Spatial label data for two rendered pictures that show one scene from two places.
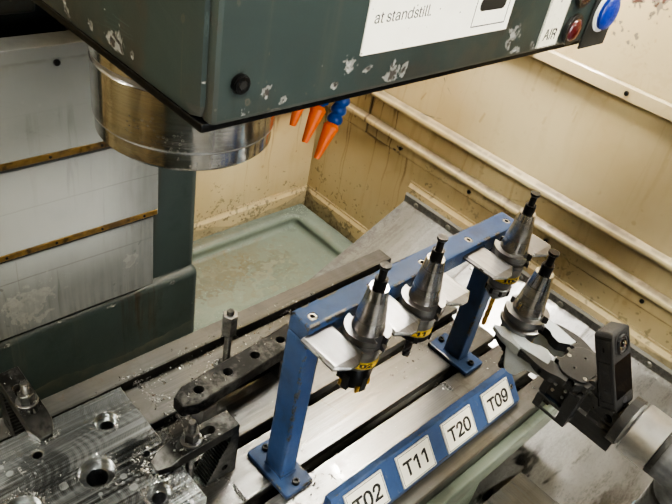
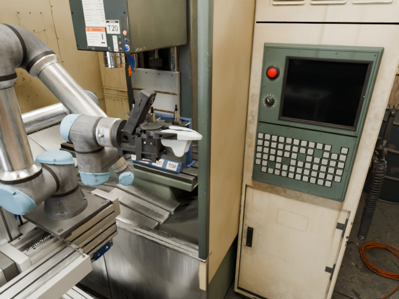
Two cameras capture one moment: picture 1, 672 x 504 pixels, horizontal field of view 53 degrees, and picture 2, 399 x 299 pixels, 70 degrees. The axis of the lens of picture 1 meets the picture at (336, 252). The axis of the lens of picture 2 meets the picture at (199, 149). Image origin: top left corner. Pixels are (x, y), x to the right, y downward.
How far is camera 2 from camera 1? 2.07 m
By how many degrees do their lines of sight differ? 65
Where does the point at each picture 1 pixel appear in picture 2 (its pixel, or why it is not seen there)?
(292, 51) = (81, 43)
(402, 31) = (91, 43)
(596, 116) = not seen: hidden behind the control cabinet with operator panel
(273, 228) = not seen: hidden behind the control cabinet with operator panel
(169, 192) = (184, 112)
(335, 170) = not seen: hidden behind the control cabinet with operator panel
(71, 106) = (161, 82)
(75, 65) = (161, 75)
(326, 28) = (84, 41)
